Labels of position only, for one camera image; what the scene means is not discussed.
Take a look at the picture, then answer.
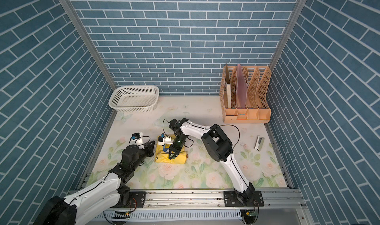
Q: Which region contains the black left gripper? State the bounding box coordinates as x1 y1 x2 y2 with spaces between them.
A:
130 139 155 172

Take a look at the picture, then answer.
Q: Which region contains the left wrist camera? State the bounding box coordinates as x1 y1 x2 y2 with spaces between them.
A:
131 132 143 141

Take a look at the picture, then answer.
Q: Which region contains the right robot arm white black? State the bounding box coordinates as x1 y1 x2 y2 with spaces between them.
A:
168 118 255 206

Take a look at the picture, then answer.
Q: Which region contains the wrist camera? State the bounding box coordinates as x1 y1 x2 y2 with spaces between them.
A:
131 132 143 141
158 134 174 146

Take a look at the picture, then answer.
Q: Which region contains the yellow cartoon pillowcase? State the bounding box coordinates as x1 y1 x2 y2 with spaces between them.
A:
154 134 188 164

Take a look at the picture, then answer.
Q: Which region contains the pink file folder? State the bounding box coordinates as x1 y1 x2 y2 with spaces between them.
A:
236 63 247 108

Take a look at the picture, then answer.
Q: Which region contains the peach plastic file organizer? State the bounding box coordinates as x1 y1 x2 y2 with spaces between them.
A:
219 64 272 124

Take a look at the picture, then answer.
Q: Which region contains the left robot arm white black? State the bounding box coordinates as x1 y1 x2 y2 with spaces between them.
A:
34 141 155 225

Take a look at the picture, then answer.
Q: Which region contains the small silver stapler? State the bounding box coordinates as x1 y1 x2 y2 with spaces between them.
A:
254 136 265 151

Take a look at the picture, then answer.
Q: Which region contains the white plastic mesh basket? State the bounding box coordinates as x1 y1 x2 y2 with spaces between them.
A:
108 85 159 113

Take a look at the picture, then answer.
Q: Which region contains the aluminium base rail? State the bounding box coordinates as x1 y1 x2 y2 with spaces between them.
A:
126 188 307 210

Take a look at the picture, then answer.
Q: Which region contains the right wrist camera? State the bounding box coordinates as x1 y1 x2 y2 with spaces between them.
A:
158 134 174 146

